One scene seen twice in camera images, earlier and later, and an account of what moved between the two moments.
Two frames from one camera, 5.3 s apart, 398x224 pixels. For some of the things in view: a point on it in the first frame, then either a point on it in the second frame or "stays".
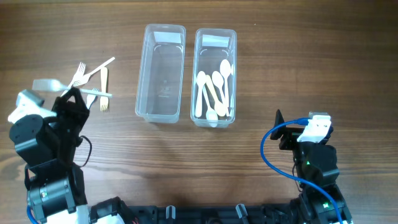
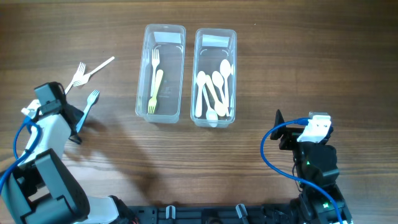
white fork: x=54 y=85 → x=155 y=60
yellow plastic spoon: x=219 y=106 stays
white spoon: x=218 y=82 stays
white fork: x=79 y=75 stays
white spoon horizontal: x=201 y=78 stays
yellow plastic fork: x=104 y=100 → x=152 y=102
